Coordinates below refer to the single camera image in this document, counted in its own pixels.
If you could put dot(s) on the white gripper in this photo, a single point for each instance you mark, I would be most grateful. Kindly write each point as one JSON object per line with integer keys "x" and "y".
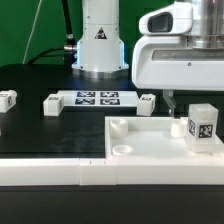
{"x": 181, "y": 48}

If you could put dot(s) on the white square table top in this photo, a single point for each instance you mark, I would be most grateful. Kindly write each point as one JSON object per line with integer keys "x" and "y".
{"x": 153, "y": 137}

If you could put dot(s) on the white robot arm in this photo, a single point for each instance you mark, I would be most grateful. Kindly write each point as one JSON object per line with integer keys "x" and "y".
{"x": 100, "y": 51}

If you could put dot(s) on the white fiducial marker sheet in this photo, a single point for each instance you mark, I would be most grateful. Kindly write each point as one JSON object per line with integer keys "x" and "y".
{"x": 99, "y": 98}

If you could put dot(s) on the white front fence wall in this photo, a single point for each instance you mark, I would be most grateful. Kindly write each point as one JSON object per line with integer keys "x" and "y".
{"x": 31, "y": 172}

